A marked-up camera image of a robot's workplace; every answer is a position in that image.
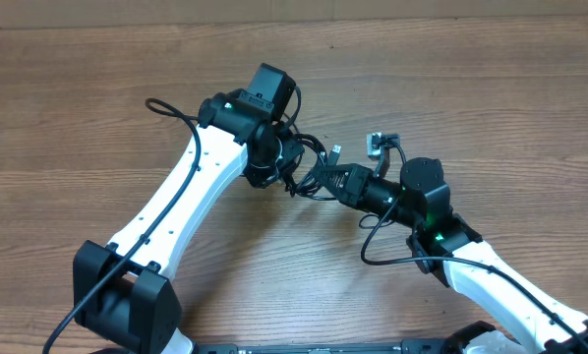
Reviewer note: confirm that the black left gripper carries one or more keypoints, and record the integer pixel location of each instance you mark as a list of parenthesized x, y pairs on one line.
[(292, 148)]

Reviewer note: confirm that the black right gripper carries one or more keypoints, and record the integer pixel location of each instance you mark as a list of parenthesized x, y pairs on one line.
[(352, 185)]

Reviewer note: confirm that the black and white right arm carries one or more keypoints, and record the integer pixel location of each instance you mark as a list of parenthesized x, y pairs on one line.
[(444, 245)]

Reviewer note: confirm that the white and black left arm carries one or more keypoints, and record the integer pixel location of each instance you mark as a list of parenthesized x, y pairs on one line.
[(123, 290)]

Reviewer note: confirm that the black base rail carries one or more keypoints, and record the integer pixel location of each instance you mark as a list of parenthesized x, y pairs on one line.
[(405, 346)]

